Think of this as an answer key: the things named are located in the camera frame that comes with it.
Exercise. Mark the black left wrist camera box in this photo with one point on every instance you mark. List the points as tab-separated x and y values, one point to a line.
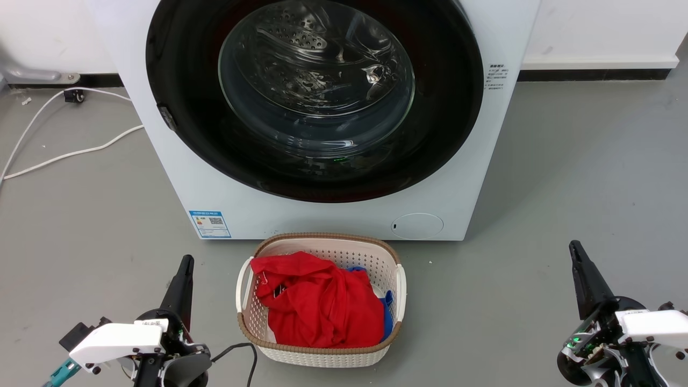
80	332

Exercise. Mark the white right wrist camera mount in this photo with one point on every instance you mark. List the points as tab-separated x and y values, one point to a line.
656	325

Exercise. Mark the black round glass washer door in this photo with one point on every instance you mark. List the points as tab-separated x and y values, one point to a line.
180	59

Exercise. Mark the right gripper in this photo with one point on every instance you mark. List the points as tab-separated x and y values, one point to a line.
596	344

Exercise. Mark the grey pipe bracket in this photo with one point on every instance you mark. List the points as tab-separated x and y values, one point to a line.
32	74

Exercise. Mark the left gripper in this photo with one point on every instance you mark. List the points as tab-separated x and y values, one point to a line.
183	365

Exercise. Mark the small black plug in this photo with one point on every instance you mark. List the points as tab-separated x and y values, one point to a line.
74	96

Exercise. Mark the red garment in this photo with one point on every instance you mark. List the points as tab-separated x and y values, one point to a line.
317	306

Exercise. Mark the white front-load washing machine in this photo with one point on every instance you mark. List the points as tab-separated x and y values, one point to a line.
322	220

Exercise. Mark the round white filter cover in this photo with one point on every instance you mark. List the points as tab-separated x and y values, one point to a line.
417	226

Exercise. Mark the white laundry basket brown rim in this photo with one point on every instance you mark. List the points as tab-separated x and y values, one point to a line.
322	356

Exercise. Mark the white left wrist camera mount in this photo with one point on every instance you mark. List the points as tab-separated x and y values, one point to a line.
118	341

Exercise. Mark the blue energy label sticker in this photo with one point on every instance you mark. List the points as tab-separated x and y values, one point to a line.
210	224

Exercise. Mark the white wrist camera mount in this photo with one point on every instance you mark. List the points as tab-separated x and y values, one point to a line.
118	341
656	325

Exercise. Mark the blue garment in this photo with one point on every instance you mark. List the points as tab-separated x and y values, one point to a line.
388	318

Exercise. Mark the steel perforated washer drum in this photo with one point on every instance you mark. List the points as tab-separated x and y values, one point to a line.
301	37

